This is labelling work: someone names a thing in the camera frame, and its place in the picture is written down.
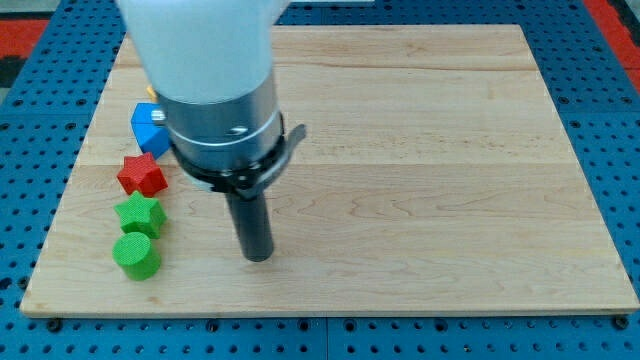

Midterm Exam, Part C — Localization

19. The green cylinder block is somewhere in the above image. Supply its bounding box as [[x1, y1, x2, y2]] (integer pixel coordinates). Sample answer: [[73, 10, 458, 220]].
[[112, 232, 161, 281]]

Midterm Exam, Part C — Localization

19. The black clamp ring with lever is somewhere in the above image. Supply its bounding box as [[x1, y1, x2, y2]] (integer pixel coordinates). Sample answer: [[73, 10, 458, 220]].
[[169, 113, 307, 202]]

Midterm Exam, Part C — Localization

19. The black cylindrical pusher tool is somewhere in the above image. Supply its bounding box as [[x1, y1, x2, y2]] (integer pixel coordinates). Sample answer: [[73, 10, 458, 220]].
[[225, 193, 274, 262]]

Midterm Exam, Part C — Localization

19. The green star block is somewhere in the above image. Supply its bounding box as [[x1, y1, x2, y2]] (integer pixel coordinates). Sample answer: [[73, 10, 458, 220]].
[[114, 191, 167, 239]]

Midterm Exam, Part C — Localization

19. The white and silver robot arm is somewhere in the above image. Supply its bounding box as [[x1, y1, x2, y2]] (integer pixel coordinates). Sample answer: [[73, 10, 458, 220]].
[[117, 0, 290, 170]]

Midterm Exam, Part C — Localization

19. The yellow block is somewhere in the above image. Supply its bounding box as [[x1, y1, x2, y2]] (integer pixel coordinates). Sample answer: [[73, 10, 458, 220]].
[[146, 85, 158, 103]]

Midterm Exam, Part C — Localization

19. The light wooden board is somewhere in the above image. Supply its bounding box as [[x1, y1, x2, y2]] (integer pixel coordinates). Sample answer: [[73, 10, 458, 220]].
[[20, 25, 639, 318]]

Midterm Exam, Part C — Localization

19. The red star block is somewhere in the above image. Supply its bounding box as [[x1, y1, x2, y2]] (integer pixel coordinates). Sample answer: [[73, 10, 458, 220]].
[[116, 152, 168, 197]]

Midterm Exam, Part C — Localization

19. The blue block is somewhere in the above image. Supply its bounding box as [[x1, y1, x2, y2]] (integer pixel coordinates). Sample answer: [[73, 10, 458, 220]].
[[130, 103, 170, 160]]

